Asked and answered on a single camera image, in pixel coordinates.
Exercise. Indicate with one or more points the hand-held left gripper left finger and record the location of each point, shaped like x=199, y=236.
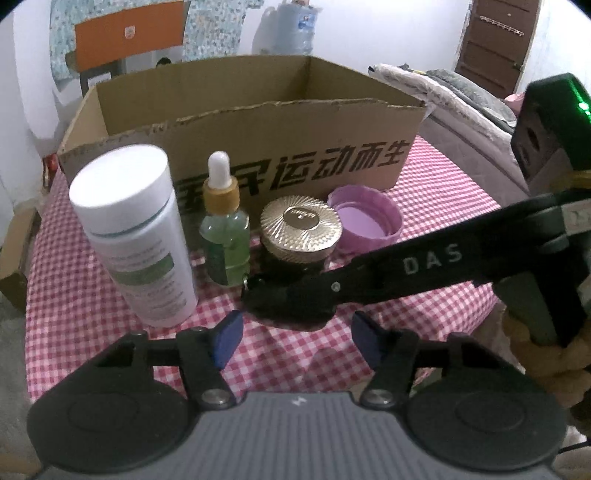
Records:
x=226, y=339

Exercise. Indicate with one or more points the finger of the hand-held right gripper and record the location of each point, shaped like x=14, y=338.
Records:
x=295, y=300

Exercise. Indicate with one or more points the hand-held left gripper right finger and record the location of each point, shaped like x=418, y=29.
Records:
x=369, y=339

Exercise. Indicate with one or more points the gold lidded jar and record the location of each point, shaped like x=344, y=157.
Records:
x=300, y=230

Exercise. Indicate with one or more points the green dropper bottle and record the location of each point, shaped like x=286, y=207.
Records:
x=226, y=240

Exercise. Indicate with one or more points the purple plastic lid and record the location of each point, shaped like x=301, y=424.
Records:
x=364, y=221

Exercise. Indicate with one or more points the white plastic bottle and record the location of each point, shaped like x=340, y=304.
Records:
x=134, y=240

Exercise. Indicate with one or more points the brown cardboard box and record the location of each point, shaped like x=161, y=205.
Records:
x=300, y=138

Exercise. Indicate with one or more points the bed with grey blanket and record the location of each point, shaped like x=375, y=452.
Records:
x=471, y=152

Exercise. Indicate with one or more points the pink checked tablecloth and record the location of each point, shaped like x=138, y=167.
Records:
x=115, y=350

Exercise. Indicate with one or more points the grey blanket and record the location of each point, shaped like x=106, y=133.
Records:
x=480, y=97

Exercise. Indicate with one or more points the white fuzzy mattress pad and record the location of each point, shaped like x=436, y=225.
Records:
x=415, y=85

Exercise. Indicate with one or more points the brown wooden door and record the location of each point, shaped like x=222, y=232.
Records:
x=494, y=41

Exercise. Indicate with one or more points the small cardboard carton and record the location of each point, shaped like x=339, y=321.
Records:
x=16, y=263

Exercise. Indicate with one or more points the red packet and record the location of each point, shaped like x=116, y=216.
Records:
x=51, y=170

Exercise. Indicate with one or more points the blue water jug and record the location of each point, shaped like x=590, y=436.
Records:
x=291, y=23

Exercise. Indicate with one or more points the orange appliance carton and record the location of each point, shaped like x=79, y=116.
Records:
x=124, y=32

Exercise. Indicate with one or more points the floral wall cloth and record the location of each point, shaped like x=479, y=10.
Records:
x=207, y=27

